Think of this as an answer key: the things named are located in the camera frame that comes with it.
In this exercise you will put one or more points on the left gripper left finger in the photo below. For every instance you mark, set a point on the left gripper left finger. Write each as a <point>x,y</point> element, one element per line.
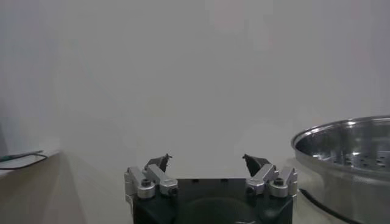
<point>158,178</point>

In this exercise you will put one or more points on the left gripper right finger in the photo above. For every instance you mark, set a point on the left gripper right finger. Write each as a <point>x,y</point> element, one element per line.
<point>263,178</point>

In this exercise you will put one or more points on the stainless steel steamer basket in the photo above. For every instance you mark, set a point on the stainless steel steamer basket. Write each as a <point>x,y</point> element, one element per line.
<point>341,146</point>

